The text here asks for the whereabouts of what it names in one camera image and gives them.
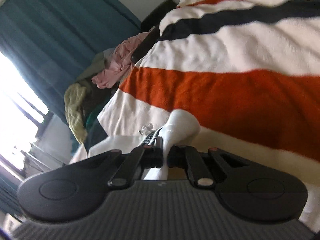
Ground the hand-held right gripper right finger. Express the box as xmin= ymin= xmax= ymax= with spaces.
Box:
xmin=167 ymin=145 xmax=250 ymax=188

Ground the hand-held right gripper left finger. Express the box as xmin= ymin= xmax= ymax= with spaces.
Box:
xmin=95 ymin=136 xmax=164 ymax=190

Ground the white sweatshirt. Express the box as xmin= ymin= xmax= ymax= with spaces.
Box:
xmin=69 ymin=109 xmax=202 ymax=182

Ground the dark clothes pile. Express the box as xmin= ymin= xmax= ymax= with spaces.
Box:
xmin=82 ymin=80 xmax=118 ymax=120

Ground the green garment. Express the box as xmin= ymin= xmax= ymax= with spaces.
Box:
xmin=85 ymin=110 xmax=100 ymax=130

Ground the striped blanket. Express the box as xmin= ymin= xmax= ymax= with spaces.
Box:
xmin=96 ymin=0 xmax=320 ymax=230

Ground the yellow-green knit blanket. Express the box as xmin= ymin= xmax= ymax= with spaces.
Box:
xmin=64 ymin=83 xmax=88 ymax=145

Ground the pink garment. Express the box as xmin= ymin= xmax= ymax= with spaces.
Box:
xmin=91 ymin=31 xmax=153 ymax=89

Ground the olive garment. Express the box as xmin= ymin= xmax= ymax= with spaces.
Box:
xmin=75 ymin=51 xmax=115 ymax=83

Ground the black armchair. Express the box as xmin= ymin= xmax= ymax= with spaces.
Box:
xmin=130 ymin=0 xmax=179 ymax=63

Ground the blue curtain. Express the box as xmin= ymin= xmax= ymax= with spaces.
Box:
xmin=0 ymin=0 xmax=142 ymax=120
xmin=0 ymin=175 xmax=20 ymax=213

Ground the window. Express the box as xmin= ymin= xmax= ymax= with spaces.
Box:
xmin=0 ymin=51 xmax=54 ymax=180

